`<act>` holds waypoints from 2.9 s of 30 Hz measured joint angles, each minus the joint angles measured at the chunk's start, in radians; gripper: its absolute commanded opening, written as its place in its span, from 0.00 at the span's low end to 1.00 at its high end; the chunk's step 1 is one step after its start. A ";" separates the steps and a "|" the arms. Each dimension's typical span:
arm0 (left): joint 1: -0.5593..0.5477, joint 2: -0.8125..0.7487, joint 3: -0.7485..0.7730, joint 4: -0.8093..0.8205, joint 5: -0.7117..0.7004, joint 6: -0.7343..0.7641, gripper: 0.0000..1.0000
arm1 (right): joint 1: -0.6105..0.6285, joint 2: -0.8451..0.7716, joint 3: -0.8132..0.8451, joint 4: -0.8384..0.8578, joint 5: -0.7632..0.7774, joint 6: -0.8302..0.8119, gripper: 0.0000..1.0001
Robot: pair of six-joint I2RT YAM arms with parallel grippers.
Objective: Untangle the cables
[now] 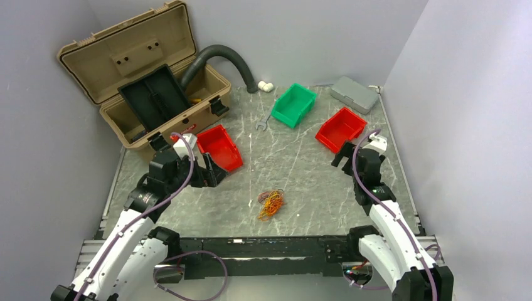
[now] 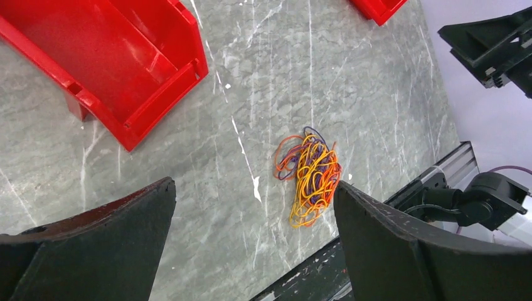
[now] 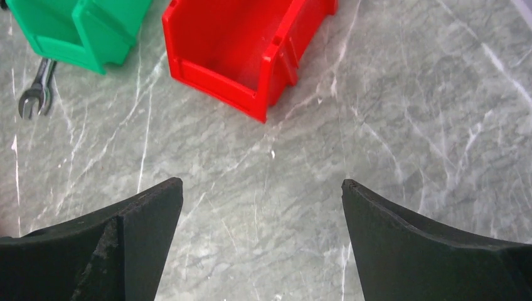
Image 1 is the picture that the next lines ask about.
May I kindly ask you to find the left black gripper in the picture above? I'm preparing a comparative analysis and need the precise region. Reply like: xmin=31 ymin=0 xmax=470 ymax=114
xmin=166 ymin=152 xmax=228 ymax=193

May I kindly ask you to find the orange cable bundle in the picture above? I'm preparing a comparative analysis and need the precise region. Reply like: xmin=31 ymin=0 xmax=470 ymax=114
xmin=257 ymin=189 xmax=286 ymax=222

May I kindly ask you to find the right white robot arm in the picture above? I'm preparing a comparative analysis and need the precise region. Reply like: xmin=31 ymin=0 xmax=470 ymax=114
xmin=331 ymin=142 xmax=454 ymax=300

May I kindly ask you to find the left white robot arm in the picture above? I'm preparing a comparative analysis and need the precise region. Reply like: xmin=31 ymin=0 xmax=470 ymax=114
xmin=50 ymin=148 xmax=229 ymax=300

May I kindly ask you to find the right red plastic bin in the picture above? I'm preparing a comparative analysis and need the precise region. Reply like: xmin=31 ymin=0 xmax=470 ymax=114
xmin=315 ymin=107 xmax=367 ymax=154

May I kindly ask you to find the red plastic bin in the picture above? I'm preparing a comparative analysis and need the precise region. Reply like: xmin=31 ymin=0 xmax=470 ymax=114
xmin=198 ymin=125 xmax=243 ymax=172
xmin=315 ymin=107 xmax=367 ymax=154

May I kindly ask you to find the left red plastic bin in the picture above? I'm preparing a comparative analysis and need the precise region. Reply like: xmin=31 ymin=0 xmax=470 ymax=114
xmin=198 ymin=125 xmax=243 ymax=172

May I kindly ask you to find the grey plastic case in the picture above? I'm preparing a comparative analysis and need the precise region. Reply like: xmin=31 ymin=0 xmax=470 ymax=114
xmin=330 ymin=76 xmax=379 ymax=115

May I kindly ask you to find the green plastic bin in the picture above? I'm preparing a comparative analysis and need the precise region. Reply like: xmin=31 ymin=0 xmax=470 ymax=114
xmin=271 ymin=83 xmax=317 ymax=129

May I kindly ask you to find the silver open-end wrench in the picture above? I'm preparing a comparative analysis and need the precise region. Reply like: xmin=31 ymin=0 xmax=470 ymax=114
xmin=255 ymin=114 xmax=270 ymax=131

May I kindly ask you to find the black toolbox tray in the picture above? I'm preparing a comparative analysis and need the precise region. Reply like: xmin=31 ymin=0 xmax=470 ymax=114
xmin=118 ymin=64 xmax=192 ymax=132

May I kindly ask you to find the white pipe fitting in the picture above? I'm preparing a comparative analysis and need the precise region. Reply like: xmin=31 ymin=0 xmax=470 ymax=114
xmin=257 ymin=81 xmax=274 ymax=93

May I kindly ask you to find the tan plastic toolbox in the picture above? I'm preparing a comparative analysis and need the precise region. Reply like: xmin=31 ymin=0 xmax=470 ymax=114
xmin=56 ymin=1 xmax=231 ymax=156

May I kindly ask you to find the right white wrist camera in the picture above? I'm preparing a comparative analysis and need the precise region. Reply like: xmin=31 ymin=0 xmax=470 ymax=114
xmin=364 ymin=134 xmax=388 ymax=155

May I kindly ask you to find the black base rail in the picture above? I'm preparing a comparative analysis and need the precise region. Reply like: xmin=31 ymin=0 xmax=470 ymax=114
xmin=156 ymin=235 xmax=364 ymax=282

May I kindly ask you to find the black corrugated hose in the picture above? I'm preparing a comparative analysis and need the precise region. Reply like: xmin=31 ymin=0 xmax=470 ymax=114
xmin=179 ymin=44 xmax=259 ymax=94

